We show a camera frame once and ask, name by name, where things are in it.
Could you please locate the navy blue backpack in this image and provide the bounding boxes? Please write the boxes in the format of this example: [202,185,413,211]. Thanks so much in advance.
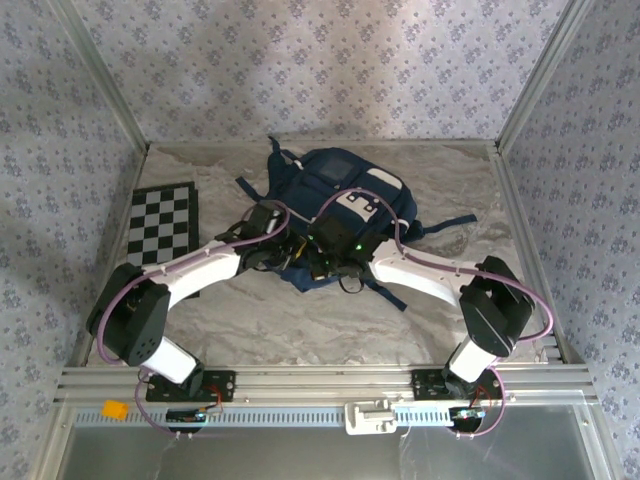
[234,135,479,312]

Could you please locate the black and grey checkerboard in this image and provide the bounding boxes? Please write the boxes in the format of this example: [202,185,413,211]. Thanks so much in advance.
[124,182,201,300]

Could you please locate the grey metal panel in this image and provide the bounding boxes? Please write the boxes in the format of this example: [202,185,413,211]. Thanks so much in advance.
[64,424,601,480]

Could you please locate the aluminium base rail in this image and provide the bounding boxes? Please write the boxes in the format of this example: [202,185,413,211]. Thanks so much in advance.
[53,364,599,404]

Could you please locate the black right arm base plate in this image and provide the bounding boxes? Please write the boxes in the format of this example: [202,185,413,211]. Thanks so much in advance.
[409,368,504,401]

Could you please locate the aluminium side rail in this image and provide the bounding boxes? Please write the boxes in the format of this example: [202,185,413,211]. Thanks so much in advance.
[492,144,584,366]
[69,144,151,366]

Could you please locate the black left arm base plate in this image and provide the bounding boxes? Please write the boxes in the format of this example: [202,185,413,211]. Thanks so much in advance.
[144,369,237,404]

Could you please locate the grey slotted cable duct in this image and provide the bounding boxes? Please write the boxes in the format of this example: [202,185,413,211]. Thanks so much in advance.
[74,405,584,427]

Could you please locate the white plastic bracket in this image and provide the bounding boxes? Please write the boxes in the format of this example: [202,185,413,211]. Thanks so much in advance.
[344,398,401,436]

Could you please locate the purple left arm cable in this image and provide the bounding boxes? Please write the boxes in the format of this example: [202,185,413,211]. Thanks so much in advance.
[97,202,291,441]

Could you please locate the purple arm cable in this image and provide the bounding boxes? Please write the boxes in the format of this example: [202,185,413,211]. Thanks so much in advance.
[97,202,291,441]
[319,188,554,441]

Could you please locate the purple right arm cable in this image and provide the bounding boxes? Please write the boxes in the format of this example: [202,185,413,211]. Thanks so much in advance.
[319,188,554,441]

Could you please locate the aluminium frame post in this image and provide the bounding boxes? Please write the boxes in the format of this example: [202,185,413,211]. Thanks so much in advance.
[49,0,151,154]
[494,0,596,154]

